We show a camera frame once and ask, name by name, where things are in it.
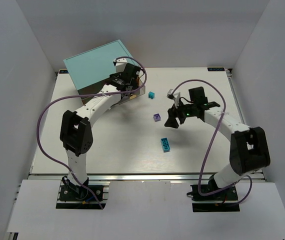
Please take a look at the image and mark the transparent drawer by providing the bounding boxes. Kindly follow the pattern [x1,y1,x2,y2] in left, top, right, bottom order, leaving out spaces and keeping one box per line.
[116,84,146,105]

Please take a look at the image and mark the cyan long lego brick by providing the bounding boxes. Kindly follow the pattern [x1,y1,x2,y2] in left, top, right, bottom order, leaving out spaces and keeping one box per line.
[160,138,171,153]

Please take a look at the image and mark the small cyan lego brick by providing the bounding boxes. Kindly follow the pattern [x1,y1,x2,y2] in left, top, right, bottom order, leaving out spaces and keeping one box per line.
[148,91,155,99]

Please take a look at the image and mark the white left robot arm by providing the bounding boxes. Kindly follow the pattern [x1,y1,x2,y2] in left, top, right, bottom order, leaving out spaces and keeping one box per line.
[59,62,141,195]

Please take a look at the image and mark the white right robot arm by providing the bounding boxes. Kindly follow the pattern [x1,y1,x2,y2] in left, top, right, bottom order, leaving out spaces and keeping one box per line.
[164,87,271,197]

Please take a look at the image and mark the purple lego brick right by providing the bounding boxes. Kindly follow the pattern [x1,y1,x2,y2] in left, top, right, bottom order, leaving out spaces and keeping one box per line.
[153,113,161,122]

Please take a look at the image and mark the teal drawer cabinet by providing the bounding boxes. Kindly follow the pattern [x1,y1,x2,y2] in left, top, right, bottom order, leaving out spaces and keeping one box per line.
[64,40,146,105]

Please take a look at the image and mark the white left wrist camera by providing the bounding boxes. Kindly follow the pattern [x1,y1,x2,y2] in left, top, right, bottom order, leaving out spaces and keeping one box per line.
[113,58,128,73]

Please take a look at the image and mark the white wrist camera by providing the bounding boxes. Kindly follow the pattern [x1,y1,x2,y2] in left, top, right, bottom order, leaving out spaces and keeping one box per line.
[113,58,128,73]
[167,89,181,109]

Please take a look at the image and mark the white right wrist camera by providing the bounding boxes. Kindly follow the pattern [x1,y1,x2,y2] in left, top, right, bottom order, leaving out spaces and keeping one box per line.
[167,89,181,109]

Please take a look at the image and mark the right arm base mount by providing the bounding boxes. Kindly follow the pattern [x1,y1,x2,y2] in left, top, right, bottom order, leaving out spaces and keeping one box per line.
[186,184,240,213]

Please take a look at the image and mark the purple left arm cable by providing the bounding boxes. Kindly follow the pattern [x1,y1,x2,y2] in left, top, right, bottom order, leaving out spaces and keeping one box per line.
[36,56,148,210]

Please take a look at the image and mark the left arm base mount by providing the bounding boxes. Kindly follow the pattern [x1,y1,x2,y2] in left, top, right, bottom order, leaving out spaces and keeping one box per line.
[55,176,108,210]

